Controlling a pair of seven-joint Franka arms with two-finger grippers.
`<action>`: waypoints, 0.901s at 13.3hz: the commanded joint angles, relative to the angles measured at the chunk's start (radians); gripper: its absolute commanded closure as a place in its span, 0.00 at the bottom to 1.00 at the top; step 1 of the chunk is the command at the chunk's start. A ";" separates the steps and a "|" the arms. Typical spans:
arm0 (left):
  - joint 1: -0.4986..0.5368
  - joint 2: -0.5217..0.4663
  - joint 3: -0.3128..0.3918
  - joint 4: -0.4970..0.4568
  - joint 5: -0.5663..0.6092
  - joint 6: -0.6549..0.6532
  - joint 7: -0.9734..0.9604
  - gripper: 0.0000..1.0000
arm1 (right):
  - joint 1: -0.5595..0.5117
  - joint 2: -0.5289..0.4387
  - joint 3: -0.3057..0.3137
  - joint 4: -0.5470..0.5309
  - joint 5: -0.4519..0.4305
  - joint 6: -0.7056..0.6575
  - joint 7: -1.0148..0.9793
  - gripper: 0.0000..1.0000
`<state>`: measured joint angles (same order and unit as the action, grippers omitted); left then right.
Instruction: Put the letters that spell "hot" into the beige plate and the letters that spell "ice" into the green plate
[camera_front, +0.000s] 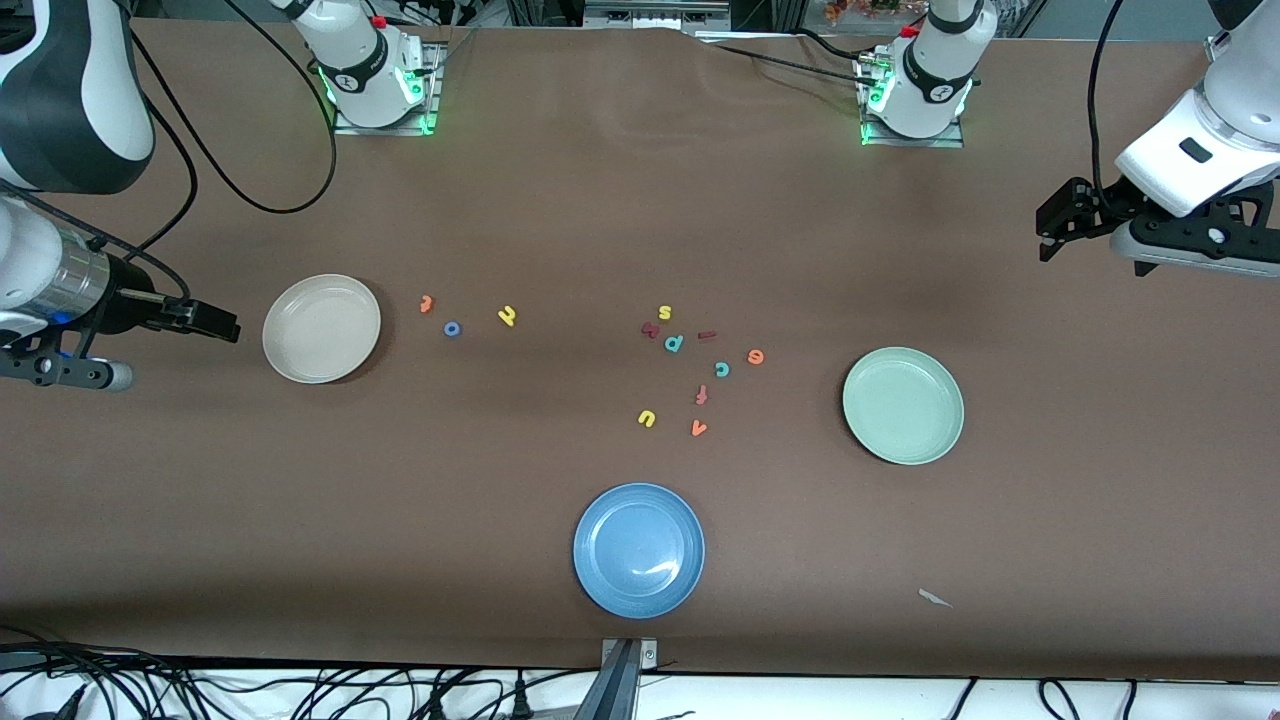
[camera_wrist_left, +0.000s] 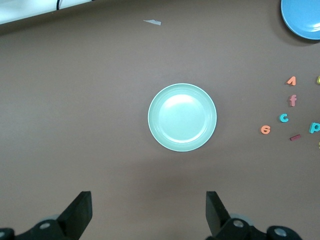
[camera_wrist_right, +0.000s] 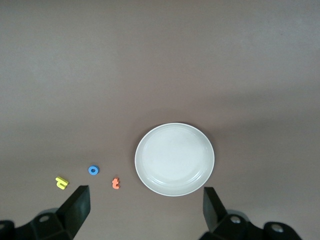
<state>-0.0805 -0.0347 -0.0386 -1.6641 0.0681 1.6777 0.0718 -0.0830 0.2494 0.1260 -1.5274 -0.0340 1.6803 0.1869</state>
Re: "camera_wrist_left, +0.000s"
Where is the teal foam letter p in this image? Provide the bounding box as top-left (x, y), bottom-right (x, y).
top-left (308, 121), bottom-right (320, 134)

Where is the blue plate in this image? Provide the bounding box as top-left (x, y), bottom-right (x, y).
top-left (280, 0), bottom-right (320, 40)

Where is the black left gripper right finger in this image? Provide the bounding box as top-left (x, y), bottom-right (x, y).
top-left (205, 191), bottom-right (268, 240)

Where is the white ledge beside table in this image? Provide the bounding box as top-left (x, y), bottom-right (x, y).
top-left (0, 0), bottom-right (92, 25)

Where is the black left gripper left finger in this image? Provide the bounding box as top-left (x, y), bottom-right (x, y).
top-left (17, 191), bottom-right (93, 240)

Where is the salmon red foam letter f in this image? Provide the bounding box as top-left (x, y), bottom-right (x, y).
top-left (287, 94), bottom-right (298, 108)

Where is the green plate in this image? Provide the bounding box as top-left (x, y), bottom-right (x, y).
top-left (147, 83), bottom-right (218, 153)

